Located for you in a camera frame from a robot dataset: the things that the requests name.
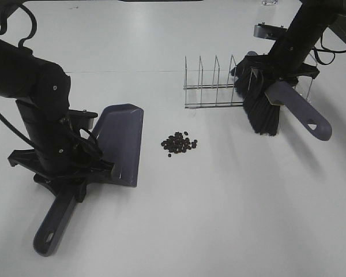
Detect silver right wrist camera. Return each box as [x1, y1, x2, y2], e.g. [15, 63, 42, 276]
[253, 23, 287, 40]

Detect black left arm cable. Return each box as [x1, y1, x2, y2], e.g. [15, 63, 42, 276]
[0, 0, 38, 48]

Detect purple hand brush black bristles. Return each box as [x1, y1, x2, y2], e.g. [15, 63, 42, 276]
[230, 51, 332, 141]

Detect pile of coffee beans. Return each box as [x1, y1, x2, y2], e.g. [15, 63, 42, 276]
[160, 131, 198, 158]

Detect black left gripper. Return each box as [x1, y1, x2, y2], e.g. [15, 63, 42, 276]
[8, 115, 114, 203]

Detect purple plastic dustpan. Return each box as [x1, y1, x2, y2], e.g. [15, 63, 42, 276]
[33, 104, 144, 257]

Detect chrome wire dish rack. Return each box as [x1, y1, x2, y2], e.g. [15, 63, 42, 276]
[183, 55, 318, 109]

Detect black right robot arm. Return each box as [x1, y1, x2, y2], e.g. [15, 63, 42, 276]
[90, 1, 344, 174]

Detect clear glass on table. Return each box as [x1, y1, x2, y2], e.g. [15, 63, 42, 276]
[261, 0, 278, 6]

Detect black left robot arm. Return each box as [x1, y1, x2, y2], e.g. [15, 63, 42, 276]
[0, 39, 113, 202]

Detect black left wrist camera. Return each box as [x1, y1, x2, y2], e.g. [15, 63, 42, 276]
[69, 110, 98, 130]

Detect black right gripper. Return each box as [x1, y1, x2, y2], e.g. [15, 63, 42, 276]
[243, 37, 319, 86]

